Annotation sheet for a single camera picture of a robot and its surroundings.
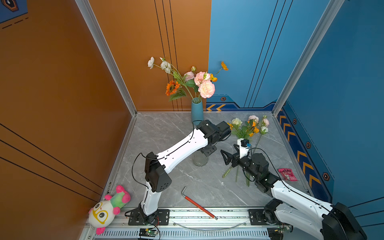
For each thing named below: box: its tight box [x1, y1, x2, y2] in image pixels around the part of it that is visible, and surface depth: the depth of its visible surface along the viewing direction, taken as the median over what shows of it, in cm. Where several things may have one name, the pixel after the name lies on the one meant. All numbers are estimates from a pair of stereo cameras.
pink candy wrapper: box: [278, 168, 298, 182], surface depth 89 cm
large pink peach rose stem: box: [198, 80, 216, 101], surface depth 67 cm
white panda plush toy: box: [88, 185, 131, 235], surface depth 72 cm
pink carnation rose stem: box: [248, 115, 270, 142], surface depth 111 cm
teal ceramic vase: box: [191, 97, 204, 125], surface depth 102 cm
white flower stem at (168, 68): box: [147, 56, 195, 103], surface depth 93 cm
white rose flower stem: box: [253, 126, 269, 154], surface depth 107 cm
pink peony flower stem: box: [184, 66, 197, 99], surface depth 93 cm
